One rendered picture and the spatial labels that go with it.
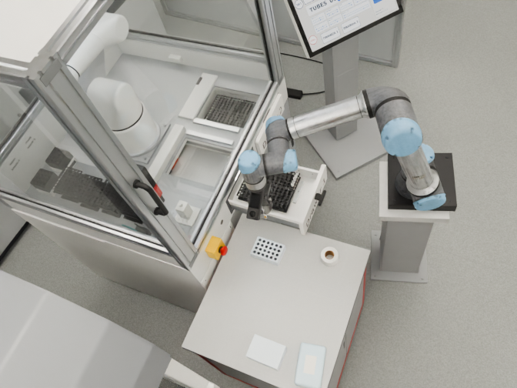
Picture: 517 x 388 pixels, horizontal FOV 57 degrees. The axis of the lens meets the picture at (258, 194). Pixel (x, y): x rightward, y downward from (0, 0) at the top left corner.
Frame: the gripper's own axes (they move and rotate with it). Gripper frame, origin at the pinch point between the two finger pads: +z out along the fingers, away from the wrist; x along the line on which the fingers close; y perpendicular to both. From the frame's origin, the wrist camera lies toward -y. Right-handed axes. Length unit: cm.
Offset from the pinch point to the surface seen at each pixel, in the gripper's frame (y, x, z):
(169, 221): -20.7, 23.0, -26.9
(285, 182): 20.1, -3.0, 8.6
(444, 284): 21, -80, 99
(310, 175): 27.2, -12.1, 13.0
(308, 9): 100, 1, -13
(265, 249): -6.9, 0.9, 19.1
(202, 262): -20.1, 22.5, 11.3
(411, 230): 23, -57, 43
